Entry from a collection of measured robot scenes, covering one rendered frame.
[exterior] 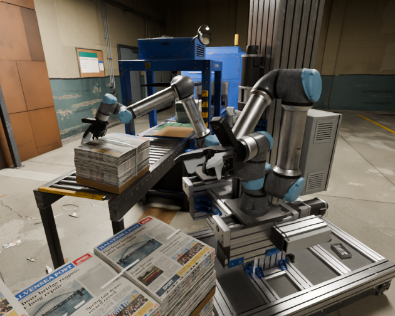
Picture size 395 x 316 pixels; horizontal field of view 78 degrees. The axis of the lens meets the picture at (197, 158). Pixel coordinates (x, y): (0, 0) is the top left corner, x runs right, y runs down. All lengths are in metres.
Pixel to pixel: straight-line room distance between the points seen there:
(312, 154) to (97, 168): 1.19
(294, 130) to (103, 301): 0.86
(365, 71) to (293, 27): 9.02
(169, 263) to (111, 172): 0.67
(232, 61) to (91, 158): 3.63
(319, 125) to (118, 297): 1.20
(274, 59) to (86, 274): 1.15
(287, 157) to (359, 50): 9.27
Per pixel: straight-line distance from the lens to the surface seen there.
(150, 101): 1.40
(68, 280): 0.96
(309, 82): 0.97
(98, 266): 0.97
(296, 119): 1.01
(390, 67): 10.52
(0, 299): 0.62
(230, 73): 4.68
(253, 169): 0.81
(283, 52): 1.29
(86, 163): 1.48
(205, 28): 2.40
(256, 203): 1.18
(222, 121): 0.65
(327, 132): 1.51
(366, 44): 10.27
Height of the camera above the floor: 1.46
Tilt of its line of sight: 20 degrees down
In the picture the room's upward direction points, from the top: straight up
